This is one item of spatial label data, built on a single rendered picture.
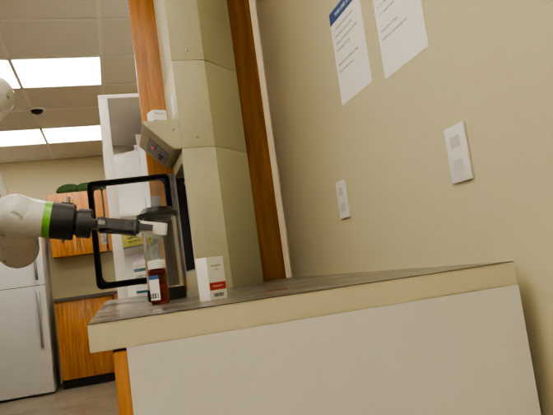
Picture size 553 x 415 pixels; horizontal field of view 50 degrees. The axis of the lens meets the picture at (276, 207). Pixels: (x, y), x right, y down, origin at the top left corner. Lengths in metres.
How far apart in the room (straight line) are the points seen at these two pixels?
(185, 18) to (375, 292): 1.40
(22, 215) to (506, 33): 1.12
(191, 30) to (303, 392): 1.46
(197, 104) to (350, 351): 1.26
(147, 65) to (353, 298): 1.69
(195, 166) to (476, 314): 1.18
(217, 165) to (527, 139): 1.15
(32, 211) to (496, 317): 1.07
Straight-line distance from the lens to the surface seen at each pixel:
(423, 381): 1.01
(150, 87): 2.42
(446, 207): 1.31
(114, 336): 0.88
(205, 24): 2.16
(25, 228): 1.55
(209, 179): 1.97
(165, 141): 1.98
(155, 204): 1.58
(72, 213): 1.54
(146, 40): 2.49
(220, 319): 0.89
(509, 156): 1.13
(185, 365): 0.89
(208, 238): 1.95
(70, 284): 7.50
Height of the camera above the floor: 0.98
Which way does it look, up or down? 6 degrees up
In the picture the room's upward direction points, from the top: 8 degrees counter-clockwise
